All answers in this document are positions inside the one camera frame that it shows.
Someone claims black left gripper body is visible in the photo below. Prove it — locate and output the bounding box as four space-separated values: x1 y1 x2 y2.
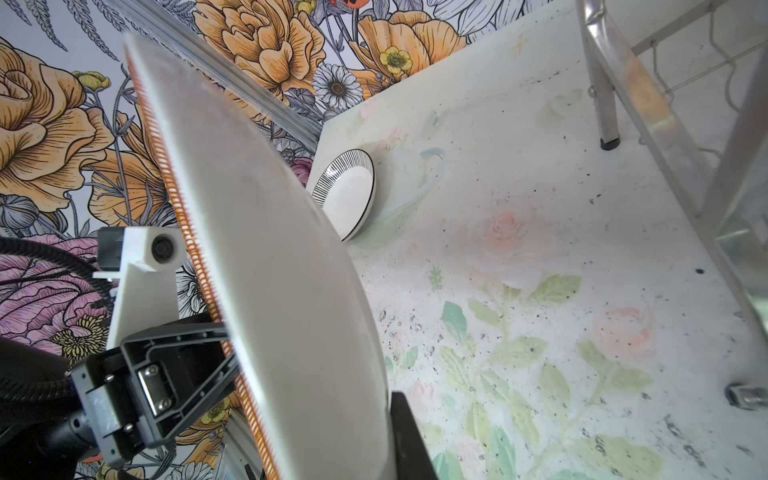
1 347 239 479

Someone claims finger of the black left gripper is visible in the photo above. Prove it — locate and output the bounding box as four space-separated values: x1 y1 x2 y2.
120 322 229 384

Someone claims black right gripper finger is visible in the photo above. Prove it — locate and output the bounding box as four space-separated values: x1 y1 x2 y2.
390 391 438 480

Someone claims black geometric pattern plate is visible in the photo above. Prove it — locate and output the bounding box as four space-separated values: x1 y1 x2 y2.
124 34 397 479

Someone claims black striped rim plate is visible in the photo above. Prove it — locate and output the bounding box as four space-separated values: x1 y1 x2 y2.
310 149 377 242

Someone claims chrome wire dish rack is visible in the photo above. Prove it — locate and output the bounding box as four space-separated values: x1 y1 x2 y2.
574 0 768 412

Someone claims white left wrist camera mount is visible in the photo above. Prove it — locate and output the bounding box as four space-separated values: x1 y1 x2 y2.
93 226 187 349

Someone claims left aluminium corner post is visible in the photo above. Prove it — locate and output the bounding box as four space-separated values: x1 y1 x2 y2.
109 0 321 152

